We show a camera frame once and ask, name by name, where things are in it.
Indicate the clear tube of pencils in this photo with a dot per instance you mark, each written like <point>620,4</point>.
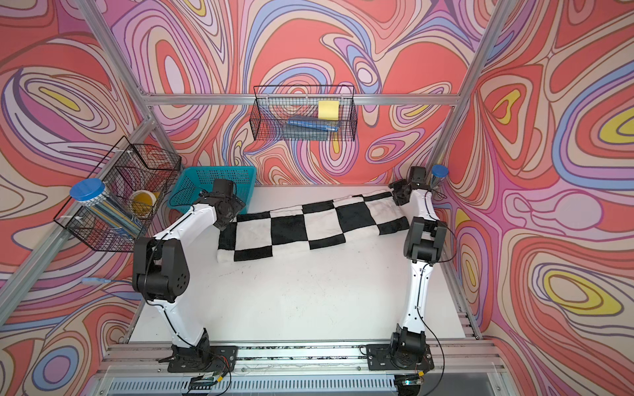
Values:
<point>438,173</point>

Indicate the yellow sticky note pad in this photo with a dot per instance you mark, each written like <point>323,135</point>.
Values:
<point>328,110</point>

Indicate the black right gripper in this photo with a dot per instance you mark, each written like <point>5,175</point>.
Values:
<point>396,184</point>

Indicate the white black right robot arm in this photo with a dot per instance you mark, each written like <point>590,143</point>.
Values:
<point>423,248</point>

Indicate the black wire basket back wall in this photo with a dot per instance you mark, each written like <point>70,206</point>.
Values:
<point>275,104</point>

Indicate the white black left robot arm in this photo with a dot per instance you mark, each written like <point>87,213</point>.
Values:
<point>160,266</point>

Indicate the blue marker pen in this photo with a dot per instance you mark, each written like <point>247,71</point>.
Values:
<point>320,125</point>

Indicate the black wire basket wall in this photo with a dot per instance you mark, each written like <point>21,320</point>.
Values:
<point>127,167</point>
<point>275,104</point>

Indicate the blue lidded jar of straws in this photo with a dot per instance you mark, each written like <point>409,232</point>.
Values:
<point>94,194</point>

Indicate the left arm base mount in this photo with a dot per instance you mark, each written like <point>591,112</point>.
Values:
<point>205,359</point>

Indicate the teal plastic basket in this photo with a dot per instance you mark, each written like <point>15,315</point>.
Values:
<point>194,180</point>

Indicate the yellow tape roll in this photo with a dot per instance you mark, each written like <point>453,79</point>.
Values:
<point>142,203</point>

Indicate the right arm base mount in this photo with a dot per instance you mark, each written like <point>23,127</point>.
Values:
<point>406,350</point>

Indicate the black white checkered pillowcase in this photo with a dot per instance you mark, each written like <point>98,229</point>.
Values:
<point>317,225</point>

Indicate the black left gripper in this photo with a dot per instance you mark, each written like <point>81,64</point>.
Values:
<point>236,205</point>

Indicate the black wire basket left wall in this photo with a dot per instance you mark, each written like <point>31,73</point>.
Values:
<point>127,167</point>

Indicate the aluminium front rail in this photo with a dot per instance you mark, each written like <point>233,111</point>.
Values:
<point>461,367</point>

